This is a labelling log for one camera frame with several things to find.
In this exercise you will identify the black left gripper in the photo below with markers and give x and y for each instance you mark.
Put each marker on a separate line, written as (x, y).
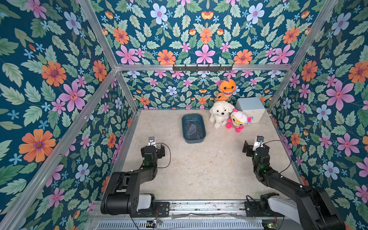
(159, 152)

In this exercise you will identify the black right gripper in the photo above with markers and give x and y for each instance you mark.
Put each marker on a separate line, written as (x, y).
(247, 147)

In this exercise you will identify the teal plastic storage box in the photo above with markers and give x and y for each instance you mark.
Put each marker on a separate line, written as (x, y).
(198, 120)

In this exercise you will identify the clear protractor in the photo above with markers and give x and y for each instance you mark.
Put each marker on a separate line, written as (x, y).
(191, 130)

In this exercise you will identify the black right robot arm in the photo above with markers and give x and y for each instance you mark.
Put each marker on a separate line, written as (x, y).
(312, 208)

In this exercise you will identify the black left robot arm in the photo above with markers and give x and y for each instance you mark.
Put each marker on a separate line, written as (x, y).
(122, 194)

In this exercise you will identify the pink white doll plush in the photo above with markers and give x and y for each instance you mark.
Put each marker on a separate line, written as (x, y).
(238, 120)

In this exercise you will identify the light blue small cabinet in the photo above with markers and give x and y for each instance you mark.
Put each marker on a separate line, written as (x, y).
(252, 107)

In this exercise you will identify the white dog plush toy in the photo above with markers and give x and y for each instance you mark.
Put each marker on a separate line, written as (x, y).
(220, 113)

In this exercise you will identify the orange dinosaur plush toy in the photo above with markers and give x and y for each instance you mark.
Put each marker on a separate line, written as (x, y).
(226, 89)

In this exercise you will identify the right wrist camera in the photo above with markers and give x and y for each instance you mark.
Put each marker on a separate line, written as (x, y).
(258, 142)

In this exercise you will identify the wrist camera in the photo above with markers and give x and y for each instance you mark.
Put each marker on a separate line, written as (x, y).
(258, 142)
(152, 141)

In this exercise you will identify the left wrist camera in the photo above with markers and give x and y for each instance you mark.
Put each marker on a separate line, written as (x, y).
(152, 141)

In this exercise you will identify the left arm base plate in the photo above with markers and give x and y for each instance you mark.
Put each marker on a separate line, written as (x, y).
(156, 209)

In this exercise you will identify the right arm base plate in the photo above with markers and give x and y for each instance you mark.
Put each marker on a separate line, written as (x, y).
(253, 209)

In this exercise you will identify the black hook rail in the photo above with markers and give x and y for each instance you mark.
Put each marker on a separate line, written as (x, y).
(197, 67)

